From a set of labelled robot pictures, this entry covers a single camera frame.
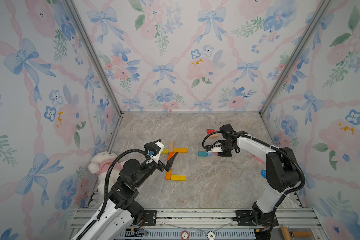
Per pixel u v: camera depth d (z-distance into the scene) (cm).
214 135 70
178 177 86
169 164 59
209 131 112
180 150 98
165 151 95
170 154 96
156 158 53
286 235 69
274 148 52
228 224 73
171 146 100
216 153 87
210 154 95
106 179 41
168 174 88
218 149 83
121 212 49
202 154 95
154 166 56
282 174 48
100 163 82
